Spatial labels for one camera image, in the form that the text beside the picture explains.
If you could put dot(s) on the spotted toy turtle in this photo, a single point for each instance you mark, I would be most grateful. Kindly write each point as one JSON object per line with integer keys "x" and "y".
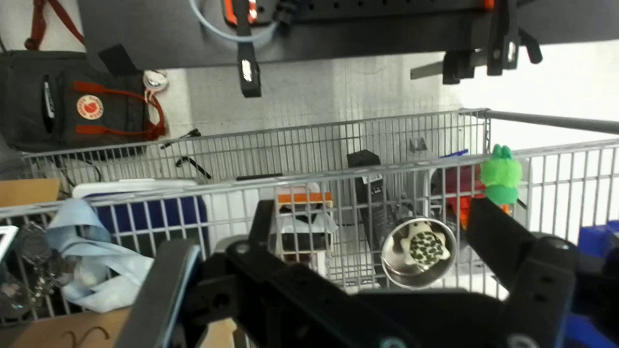
{"x": 425, "y": 246}

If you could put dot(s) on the blue bin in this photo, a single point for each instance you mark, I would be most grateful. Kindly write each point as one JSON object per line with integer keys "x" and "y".
{"x": 597, "y": 237}

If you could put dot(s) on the black and orange clamp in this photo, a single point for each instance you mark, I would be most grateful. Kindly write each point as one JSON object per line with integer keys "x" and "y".
{"x": 247, "y": 67}

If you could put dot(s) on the flat cardboard sheet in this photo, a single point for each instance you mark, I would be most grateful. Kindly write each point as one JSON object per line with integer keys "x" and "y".
{"x": 58, "y": 331}

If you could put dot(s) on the green plush toy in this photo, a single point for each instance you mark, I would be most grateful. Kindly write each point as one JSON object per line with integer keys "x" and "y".
{"x": 501, "y": 176}

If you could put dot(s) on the cardboard box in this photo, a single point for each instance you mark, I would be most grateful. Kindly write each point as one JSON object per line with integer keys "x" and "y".
{"x": 26, "y": 192}

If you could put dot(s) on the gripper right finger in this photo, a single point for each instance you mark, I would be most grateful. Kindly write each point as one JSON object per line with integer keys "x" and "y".
{"x": 537, "y": 280}

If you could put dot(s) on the grey flat panel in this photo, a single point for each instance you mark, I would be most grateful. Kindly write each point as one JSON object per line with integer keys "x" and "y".
{"x": 162, "y": 290}

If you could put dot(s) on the white and blue container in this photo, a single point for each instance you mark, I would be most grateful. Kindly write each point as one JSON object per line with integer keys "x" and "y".
{"x": 145, "y": 217}

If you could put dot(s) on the red object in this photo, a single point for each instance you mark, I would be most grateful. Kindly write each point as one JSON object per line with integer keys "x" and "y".
{"x": 459, "y": 186}

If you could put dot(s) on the metal bowl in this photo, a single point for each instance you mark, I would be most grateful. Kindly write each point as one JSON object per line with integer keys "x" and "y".
{"x": 396, "y": 270}

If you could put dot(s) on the light blue cloth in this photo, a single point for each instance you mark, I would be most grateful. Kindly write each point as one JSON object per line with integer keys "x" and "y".
{"x": 96, "y": 256}

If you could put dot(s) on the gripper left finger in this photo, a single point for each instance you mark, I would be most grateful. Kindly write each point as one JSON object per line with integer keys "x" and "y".
{"x": 271, "y": 295}

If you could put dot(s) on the black rectangular device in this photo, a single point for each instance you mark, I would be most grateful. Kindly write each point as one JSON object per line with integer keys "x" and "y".
{"x": 372, "y": 203}

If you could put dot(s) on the orange and white box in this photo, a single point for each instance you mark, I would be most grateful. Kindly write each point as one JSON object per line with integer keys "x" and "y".
{"x": 302, "y": 227}

